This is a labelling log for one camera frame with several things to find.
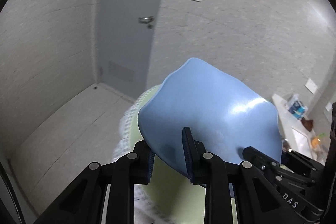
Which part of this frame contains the blue plastic plate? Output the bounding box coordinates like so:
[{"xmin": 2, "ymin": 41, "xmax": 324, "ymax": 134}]
[{"xmin": 138, "ymin": 58, "xmax": 282, "ymax": 175}]

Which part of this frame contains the white counter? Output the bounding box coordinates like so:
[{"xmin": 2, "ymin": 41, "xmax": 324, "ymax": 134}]
[{"xmin": 272, "ymin": 94, "xmax": 327, "ymax": 165}]

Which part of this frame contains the orange object on counter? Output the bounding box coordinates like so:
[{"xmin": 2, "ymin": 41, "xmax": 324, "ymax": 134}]
[{"xmin": 310, "ymin": 133, "xmax": 325, "ymax": 152}]

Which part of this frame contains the brown object on counter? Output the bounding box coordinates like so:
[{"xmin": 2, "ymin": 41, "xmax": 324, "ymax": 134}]
[{"xmin": 301, "ymin": 117, "xmax": 314, "ymax": 132}]

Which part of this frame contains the white patterned tablecloth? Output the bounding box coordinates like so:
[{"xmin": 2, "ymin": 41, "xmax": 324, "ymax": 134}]
[{"xmin": 113, "ymin": 85, "xmax": 173, "ymax": 223}]

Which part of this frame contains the blue white tissue pack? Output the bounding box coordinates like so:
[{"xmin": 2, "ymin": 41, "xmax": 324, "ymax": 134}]
[{"xmin": 286, "ymin": 94, "xmax": 308, "ymax": 120}]

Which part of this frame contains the green table mat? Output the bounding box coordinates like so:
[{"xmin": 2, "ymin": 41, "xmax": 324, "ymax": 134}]
[{"xmin": 126, "ymin": 84, "xmax": 234, "ymax": 224}]

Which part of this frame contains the grey door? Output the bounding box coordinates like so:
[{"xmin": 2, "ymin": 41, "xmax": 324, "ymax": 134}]
[{"xmin": 97, "ymin": 0, "xmax": 161, "ymax": 98}]

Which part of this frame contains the white wall socket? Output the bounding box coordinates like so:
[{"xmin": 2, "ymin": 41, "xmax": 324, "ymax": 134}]
[{"xmin": 305, "ymin": 79, "xmax": 318, "ymax": 94}]

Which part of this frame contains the metal door handle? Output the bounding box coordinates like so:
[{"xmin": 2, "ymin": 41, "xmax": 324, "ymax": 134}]
[{"xmin": 138, "ymin": 16, "xmax": 155, "ymax": 29}]

